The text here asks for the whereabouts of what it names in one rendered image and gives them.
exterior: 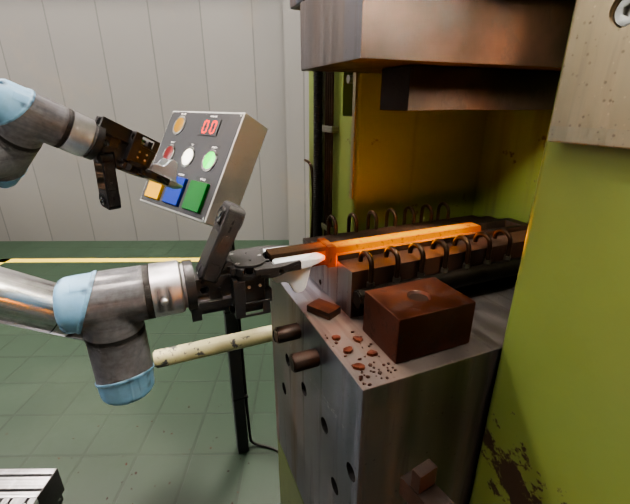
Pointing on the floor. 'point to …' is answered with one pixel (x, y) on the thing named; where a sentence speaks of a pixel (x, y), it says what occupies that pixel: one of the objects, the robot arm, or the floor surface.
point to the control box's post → (237, 386)
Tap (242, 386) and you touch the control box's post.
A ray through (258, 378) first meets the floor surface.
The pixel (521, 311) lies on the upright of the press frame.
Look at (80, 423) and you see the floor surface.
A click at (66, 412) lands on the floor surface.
